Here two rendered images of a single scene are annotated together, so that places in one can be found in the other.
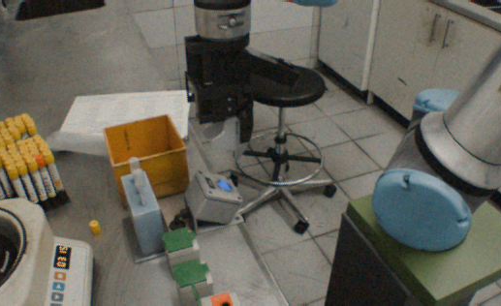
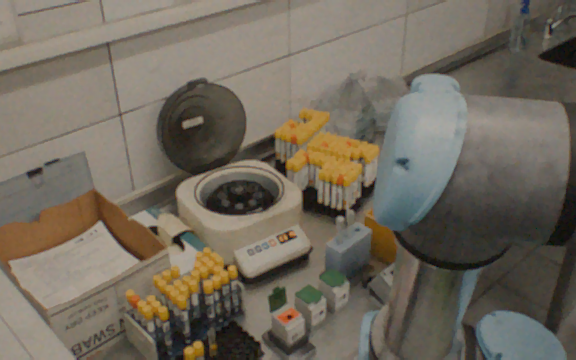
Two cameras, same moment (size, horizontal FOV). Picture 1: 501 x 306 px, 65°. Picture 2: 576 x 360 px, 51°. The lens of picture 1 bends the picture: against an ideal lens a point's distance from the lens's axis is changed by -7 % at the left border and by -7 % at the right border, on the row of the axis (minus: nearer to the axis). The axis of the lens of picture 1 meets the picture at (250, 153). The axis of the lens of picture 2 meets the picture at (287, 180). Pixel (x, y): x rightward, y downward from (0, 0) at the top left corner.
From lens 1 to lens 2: 0.77 m
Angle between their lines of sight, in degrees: 56
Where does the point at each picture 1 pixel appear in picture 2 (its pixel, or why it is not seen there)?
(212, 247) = (361, 311)
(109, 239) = not seen: hidden behind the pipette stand
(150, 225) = (333, 258)
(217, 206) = (384, 288)
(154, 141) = not seen: hidden behind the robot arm
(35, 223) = (285, 205)
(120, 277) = (303, 276)
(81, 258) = (295, 246)
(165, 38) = not seen: outside the picture
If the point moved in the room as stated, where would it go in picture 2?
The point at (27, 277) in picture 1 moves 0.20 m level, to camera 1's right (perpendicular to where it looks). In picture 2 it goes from (247, 222) to (282, 283)
